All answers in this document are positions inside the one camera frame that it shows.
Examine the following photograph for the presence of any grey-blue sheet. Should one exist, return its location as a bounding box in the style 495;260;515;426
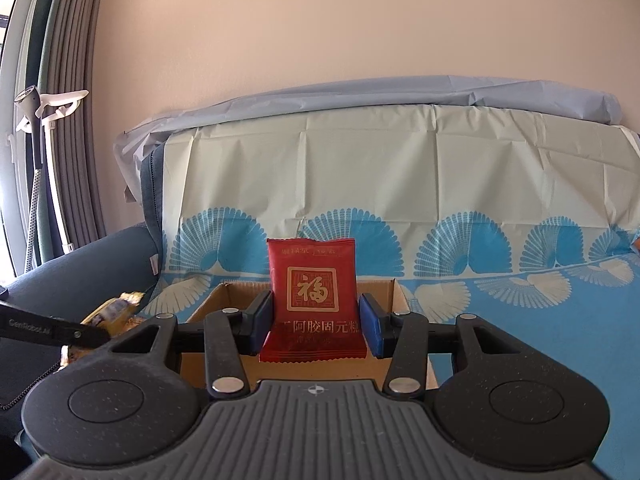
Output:
114;74;623;203

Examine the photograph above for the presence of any grey curtain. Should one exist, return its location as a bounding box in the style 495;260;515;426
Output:
37;0;116;261

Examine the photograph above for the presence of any yellow snack packet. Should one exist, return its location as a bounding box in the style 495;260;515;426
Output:
80;291;147;338

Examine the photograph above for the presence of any red snack packet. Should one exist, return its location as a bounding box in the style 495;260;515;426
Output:
258;238;368;363

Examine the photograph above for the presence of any white garment steamer stand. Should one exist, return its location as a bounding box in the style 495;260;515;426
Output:
5;85;91;267

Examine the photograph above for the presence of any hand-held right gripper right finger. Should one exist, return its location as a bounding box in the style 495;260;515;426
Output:
359;292;543;396

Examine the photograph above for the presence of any blue fan-print sheet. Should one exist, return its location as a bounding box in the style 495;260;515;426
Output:
150;105;640;386

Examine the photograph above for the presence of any cardboard box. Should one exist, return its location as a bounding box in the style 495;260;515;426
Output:
185;279;441;391

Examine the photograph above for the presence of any blue sofa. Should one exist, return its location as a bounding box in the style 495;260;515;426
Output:
0;142;168;461

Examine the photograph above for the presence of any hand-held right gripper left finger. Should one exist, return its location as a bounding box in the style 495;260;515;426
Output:
100;291;275;401

